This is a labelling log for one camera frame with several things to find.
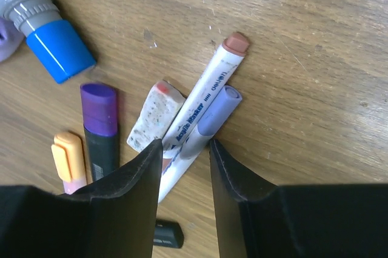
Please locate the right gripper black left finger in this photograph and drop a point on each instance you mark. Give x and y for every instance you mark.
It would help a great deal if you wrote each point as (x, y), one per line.
(112, 217)

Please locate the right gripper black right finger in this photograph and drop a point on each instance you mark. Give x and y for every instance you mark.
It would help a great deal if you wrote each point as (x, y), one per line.
(256, 218)

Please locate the light blue white pen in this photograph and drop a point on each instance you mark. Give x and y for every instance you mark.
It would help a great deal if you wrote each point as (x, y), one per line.
(208, 125)

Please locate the salmon tip white pen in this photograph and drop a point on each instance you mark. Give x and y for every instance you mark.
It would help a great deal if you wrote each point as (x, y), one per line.
(222, 65)

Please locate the blue black highlighter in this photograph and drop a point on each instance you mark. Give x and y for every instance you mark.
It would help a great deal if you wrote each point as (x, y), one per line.
(168, 234)

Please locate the orange pink highlighter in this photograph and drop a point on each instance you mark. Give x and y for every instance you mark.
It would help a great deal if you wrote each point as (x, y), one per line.
(68, 156)

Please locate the purple black highlighter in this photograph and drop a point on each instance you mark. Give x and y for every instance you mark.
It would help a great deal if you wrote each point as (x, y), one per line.
(100, 118)

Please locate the white eraser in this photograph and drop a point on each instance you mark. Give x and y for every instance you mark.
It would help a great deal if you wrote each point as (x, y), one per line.
(159, 109)

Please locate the purple cloth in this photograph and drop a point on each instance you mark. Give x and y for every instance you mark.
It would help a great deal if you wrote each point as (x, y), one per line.
(10, 40)

